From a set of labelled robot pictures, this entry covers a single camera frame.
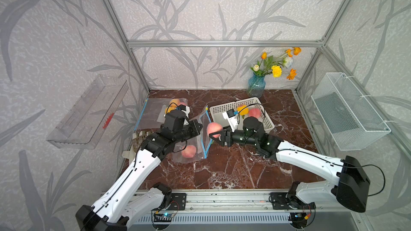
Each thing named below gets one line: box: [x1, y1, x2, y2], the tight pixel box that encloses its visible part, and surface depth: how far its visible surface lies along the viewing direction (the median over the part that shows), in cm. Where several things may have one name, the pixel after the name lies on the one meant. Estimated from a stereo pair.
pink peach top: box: [206, 121, 224, 139], surface depth 68 cm
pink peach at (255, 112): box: [248, 108, 262, 119], surface depth 104 cm
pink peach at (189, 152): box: [181, 144, 197, 159], surface depth 83 cm
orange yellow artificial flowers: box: [250, 47, 302, 81], surface depth 102 cm
